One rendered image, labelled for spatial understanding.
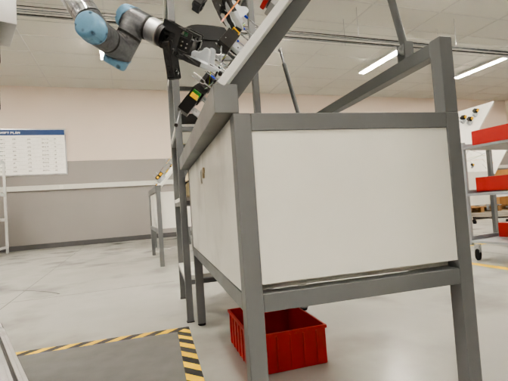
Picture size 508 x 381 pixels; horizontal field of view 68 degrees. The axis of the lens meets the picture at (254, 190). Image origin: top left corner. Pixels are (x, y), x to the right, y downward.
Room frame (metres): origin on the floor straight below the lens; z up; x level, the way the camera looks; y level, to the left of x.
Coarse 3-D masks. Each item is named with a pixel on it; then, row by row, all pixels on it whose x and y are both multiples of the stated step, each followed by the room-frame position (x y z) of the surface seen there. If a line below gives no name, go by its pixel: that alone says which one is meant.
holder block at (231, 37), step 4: (228, 28) 1.12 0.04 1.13; (228, 32) 1.11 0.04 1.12; (232, 32) 1.12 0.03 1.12; (224, 36) 1.11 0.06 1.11; (228, 36) 1.11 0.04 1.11; (232, 36) 1.12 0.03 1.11; (236, 36) 1.12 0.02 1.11; (220, 40) 1.10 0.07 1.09; (224, 40) 1.11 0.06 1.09; (228, 40) 1.11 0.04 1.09; (232, 40) 1.11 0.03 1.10; (236, 40) 1.12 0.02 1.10; (220, 44) 1.12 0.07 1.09; (224, 44) 1.11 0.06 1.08; (228, 44) 1.11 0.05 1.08; (232, 44) 1.11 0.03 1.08; (220, 48) 1.14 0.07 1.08; (224, 48) 1.13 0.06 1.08; (228, 48) 1.11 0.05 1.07; (224, 52) 1.14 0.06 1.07
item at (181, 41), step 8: (168, 24) 1.09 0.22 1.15; (176, 24) 1.08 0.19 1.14; (160, 32) 1.09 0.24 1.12; (168, 32) 1.10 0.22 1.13; (176, 32) 1.07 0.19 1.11; (184, 32) 1.08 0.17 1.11; (192, 32) 1.10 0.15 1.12; (160, 40) 1.11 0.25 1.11; (168, 40) 1.11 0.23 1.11; (176, 40) 1.08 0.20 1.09; (184, 40) 1.08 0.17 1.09; (192, 40) 1.07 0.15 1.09; (200, 40) 1.11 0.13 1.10; (176, 48) 1.09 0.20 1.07; (184, 48) 1.09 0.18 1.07; (192, 48) 1.11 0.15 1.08; (176, 56) 1.10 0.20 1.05
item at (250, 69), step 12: (300, 0) 1.01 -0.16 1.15; (288, 12) 1.00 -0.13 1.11; (300, 12) 1.01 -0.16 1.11; (276, 24) 0.99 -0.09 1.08; (288, 24) 1.00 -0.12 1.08; (276, 36) 0.99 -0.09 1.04; (264, 48) 0.98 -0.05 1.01; (252, 60) 0.97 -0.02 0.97; (264, 60) 0.98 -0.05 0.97; (240, 72) 0.96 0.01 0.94; (252, 72) 0.97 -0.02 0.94; (240, 84) 0.96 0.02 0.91
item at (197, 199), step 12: (192, 168) 1.74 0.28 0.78; (192, 180) 1.77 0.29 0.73; (192, 192) 1.81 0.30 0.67; (192, 204) 1.84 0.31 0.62; (204, 204) 1.39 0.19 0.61; (192, 216) 1.88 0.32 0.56; (204, 216) 1.41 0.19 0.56; (204, 228) 1.44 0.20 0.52; (204, 240) 1.46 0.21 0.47; (204, 252) 1.49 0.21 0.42
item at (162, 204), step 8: (168, 160) 4.64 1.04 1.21; (160, 176) 4.31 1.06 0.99; (168, 176) 4.05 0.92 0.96; (160, 184) 4.12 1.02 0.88; (152, 192) 4.46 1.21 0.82; (160, 192) 4.07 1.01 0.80; (168, 192) 4.09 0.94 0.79; (152, 200) 4.79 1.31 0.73; (160, 200) 4.02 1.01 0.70; (168, 200) 4.09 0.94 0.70; (152, 208) 4.86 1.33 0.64; (160, 208) 4.02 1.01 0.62; (168, 208) 4.09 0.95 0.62; (152, 216) 4.94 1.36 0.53; (160, 216) 4.02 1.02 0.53; (168, 216) 4.09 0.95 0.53; (152, 224) 5.02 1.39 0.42; (160, 224) 4.01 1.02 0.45; (168, 224) 4.09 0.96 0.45; (152, 232) 5.08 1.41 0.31; (160, 232) 4.01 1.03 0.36; (152, 240) 5.08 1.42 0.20; (160, 240) 4.01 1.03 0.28; (192, 240) 5.26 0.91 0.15; (152, 248) 5.08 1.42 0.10; (160, 248) 4.01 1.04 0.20; (192, 248) 5.30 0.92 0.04; (160, 256) 4.01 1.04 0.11; (160, 264) 4.01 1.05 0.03
